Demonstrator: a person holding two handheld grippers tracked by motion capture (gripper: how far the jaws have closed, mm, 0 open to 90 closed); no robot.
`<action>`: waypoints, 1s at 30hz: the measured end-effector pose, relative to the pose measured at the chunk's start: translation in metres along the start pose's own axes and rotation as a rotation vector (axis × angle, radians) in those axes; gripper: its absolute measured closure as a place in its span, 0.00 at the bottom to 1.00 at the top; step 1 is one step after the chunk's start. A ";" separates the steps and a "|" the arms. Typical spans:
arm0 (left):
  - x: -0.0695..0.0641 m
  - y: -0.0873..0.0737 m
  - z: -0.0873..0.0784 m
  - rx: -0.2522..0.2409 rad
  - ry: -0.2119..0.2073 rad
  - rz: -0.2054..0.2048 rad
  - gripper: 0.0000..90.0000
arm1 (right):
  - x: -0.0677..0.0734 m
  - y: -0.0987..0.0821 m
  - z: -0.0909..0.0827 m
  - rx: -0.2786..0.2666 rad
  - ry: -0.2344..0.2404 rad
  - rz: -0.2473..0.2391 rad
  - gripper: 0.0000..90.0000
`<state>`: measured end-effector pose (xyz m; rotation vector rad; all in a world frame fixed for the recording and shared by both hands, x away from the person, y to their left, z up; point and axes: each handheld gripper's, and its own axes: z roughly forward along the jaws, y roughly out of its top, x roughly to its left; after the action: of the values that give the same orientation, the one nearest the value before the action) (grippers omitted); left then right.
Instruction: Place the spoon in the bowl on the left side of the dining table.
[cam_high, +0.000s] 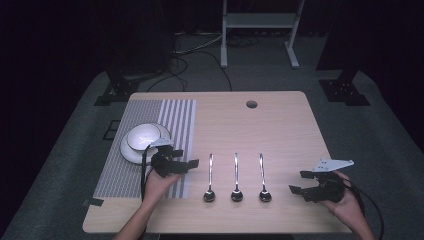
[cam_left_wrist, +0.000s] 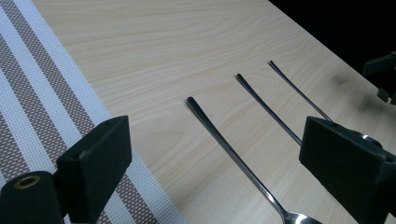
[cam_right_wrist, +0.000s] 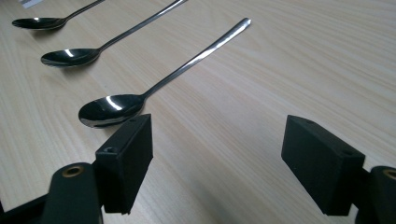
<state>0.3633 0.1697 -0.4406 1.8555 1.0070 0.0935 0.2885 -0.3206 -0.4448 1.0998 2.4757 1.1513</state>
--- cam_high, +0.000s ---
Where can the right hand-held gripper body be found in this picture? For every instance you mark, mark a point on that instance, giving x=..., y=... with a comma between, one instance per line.
x=328, y=190

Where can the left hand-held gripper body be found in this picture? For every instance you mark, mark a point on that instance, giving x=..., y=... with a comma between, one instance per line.
x=162, y=165

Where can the person's left hand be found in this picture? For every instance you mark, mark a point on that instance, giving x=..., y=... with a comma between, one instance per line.
x=156, y=187

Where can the person's right hand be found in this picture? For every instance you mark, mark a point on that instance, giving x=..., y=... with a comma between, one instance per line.
x=350, y=208

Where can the metal spoon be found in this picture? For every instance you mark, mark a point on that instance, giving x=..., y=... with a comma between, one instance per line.
x=237, y=195
x=210, y=195
x=265, y=195

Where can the grey striped placemat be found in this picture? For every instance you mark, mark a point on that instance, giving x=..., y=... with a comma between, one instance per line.
x=133, y=180

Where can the white bowl with dark rim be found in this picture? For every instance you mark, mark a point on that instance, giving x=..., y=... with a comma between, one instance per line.
x=142, y=136

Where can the black tape piece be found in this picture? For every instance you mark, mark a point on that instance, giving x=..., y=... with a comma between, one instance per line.
x=95, y=201

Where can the black stand base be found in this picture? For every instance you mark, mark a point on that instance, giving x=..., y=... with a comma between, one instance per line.
x=343, y=91
x=118, y=91

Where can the white metal stand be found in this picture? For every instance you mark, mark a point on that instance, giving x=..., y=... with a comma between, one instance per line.
x=260, y=20

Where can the black floor frame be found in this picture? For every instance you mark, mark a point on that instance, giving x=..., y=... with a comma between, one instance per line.
x=111, y=130

